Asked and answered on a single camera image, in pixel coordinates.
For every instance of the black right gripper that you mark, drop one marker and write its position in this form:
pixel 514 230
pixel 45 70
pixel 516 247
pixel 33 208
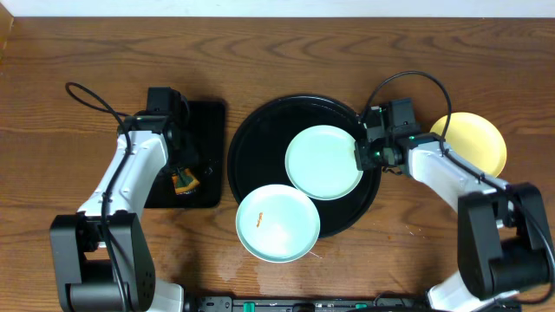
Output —
pixel 363 162

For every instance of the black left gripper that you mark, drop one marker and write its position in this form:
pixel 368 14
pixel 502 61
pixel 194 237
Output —
pixel 183 158

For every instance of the yellow green sponge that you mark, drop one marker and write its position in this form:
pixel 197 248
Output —
pixel 184 182

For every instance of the mint plate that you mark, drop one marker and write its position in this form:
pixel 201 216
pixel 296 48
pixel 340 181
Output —
pixel 277 223
pixel 320 162

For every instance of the yellow plate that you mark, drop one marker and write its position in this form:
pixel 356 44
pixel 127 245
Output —
pixel 478 141

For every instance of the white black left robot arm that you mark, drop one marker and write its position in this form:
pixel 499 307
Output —
pixel 101 258

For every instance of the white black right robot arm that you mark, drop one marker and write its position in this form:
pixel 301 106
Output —
pixel 504 245

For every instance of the rectangular black tray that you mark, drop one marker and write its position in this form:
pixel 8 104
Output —
pixel 207 123

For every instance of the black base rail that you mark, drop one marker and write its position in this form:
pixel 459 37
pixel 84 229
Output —
pixel 228 304

